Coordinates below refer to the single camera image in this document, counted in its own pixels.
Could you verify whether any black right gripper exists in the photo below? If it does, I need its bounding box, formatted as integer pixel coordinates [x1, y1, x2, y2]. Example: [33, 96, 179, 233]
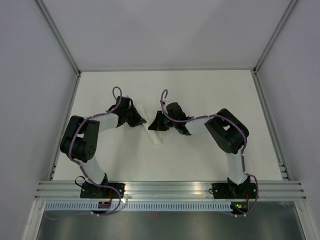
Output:
[149, 111, 178, 132]

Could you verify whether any white cloth napkin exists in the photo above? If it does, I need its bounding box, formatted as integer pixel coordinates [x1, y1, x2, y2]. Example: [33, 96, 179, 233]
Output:
[138, 105, 165, 146]

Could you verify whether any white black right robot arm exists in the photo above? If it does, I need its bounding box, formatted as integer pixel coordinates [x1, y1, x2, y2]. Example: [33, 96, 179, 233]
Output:
[148, 102, 257, 199]

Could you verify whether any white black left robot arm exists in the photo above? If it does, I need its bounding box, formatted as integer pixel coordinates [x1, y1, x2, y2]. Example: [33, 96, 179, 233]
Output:
[59, 96, 147, 199]

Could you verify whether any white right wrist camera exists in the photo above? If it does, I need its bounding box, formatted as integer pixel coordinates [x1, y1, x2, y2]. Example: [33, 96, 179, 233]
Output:
[162, 99, 171, 105]

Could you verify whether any aluminium back frame rail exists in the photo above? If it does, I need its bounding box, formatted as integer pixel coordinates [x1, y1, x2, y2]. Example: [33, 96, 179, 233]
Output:
[80, 66, 254, 73]

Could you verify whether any aluminium frame rail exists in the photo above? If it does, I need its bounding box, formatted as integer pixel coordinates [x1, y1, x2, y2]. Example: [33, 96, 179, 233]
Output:
[80, 66, 254, 73]
[34, 180, 307, 202]

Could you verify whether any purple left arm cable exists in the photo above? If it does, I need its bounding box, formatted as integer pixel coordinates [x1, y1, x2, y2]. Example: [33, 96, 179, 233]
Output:
[44, 86, 126, 221]

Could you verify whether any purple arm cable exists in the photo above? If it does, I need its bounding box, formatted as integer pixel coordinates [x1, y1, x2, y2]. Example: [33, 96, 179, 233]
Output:
[159, 89, 259, 218]
[44, 86, 126, 221]

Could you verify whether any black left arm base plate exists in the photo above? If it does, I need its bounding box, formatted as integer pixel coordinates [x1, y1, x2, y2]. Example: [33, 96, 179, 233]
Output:
[80, 182, 125, 199]

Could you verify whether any white slotted cable duct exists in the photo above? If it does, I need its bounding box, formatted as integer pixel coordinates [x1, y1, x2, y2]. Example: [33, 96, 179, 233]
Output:
[45, 201, 232, 212]

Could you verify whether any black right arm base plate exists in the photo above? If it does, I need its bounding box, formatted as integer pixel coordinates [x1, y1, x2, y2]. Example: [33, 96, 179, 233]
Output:
[208, 183, 257, 199]

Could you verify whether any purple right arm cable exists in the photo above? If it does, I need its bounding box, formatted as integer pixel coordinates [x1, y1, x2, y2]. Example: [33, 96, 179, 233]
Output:
[159, 89, 259, 218]

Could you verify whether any aluminium front frame rail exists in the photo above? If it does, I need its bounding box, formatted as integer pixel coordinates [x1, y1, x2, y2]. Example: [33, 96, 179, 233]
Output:
[34, 180, 307, 202]

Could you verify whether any aluminium left frame post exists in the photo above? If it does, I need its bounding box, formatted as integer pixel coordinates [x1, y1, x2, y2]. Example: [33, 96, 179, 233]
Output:
[33, 0, 82, 77]

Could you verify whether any aluminium frame post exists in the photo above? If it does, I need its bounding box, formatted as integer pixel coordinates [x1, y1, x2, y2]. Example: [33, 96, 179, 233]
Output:
[33, 0, 82, 77]
[252, 0, 300, 74]

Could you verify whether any aluminium right frame post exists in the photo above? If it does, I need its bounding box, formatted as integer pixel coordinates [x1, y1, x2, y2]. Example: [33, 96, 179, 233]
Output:
[252, 0, 300, 74]

